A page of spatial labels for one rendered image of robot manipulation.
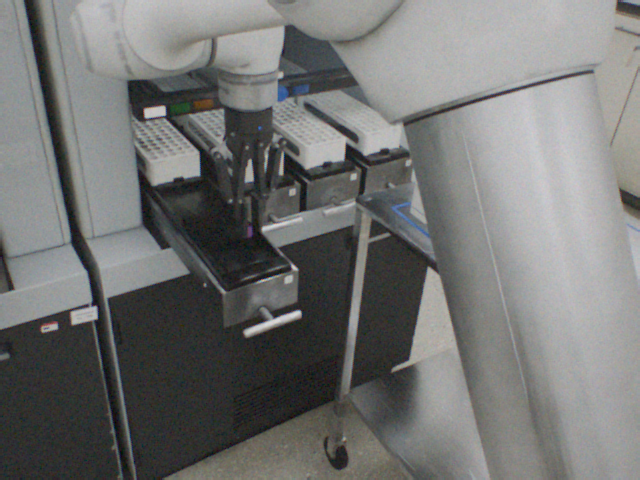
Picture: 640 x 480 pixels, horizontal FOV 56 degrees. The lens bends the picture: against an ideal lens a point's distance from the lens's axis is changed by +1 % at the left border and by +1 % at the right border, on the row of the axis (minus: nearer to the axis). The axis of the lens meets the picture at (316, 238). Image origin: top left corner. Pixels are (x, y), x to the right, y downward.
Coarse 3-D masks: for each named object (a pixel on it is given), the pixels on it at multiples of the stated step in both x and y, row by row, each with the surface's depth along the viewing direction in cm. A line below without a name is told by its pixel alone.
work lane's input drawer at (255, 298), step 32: (160, 192) 116; (192, 192) 117; (160, 224) 112; (192, 224) 108; (224, 224) 109; (192, 256) 100; (224, 256) 100; (256, 256) 101; (224, 288) 93; (256, 288) 95; (288, 288) 99; (224, 320) 95; (288, 320) 96
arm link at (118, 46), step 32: (96, 0) 72; (128, 0) 71; (160, 0) 68; (192, 0) 64; (224, 0) 63; (256, 0) 61; (96, 32) 71; (128, 32) 71; (160, 32) 69; (192, 32) 66; (224, 32) 65; (96, 64) 74; (128, 64) 74; (160, 64) 73; (192, 64) 78
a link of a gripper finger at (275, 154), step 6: (282, 138) 99; (282, 144) 99; (270, 150) 100; (276, 150) 99; (282, 150) 100; (270, 156) 101; (276, 156) 99; (270, 162) 101; (276, 162) 100; (270, 168) 101; (276, 168) 101; (270, 174) 102; (276, 174) 101; (270, 180) 103; (276, 180) 102; (270, 186) 102; (276, 186) 103
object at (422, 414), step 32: (384, 192) 119; (384, 224) 110; (416, 224) 109; (352, 256) 124; (352, 288) 127; (352, 320) 132; (352, 352) 138; (448, 352) 160; (384, 384) 149; (416, 384) 150; (448, 384) 150; (384, 416) 141; (416, 416) 141; (448, 416) 142; (416, 448) 134; (448, 448) 134; (480, 448) 135
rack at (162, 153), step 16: (144, 128) 126; (160, 128) 127; (144, 144) 120; (160, 144) 122; (176, 144) 121; (144, 160) 116; (160, 160) 114; (176, 160) 116; (192, 160) 118; (160, 176) 116; (176, 176) 118
